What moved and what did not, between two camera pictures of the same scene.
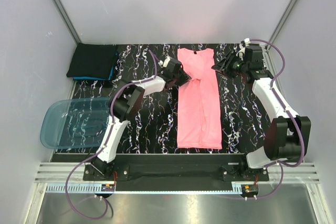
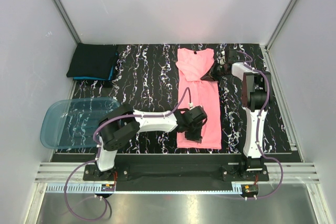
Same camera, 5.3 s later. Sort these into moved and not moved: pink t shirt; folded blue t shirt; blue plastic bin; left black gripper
Moved: left black gripper
Not moved: blue plastic bin; pink t shirt; folded blue t shirt
